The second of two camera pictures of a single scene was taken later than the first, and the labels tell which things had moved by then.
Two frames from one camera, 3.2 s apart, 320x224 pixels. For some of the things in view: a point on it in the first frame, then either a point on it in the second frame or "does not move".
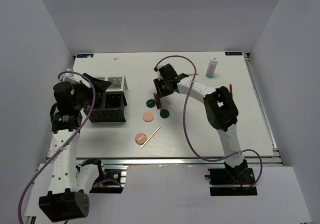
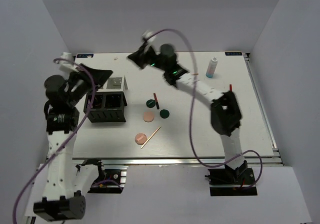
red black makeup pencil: (155, 97) does not move
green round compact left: (150, 103) does not move
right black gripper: (160, 93) to (139, 57)
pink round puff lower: (140, 138) does not move
